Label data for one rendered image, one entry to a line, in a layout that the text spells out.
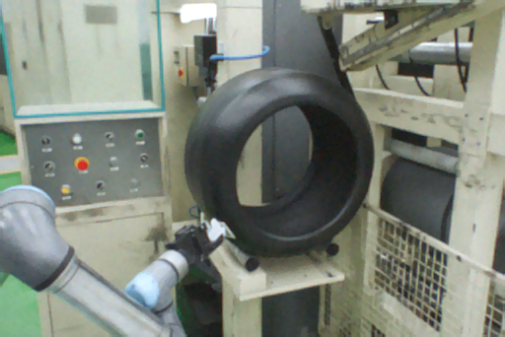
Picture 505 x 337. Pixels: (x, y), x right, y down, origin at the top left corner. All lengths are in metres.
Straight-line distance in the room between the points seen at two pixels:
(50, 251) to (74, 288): 0.08
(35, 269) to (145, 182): 1.21
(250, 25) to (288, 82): 0.41
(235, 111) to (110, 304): 0.61
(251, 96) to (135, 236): 0.99
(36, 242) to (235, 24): 1.05
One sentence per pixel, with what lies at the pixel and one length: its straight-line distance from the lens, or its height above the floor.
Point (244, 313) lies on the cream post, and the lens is 2.01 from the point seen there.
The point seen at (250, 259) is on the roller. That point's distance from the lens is 1.47.
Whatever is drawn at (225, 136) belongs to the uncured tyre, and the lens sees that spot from 1.30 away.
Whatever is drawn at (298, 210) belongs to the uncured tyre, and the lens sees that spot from 1.74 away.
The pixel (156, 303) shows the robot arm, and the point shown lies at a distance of 1.14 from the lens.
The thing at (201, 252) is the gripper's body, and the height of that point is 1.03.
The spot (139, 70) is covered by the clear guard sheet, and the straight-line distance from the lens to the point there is 1.98.
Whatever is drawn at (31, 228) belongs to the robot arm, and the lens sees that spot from 0.93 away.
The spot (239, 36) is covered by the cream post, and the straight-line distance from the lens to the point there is 1.70.
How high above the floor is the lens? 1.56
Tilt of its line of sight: 15 degrees down
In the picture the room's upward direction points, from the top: straight up
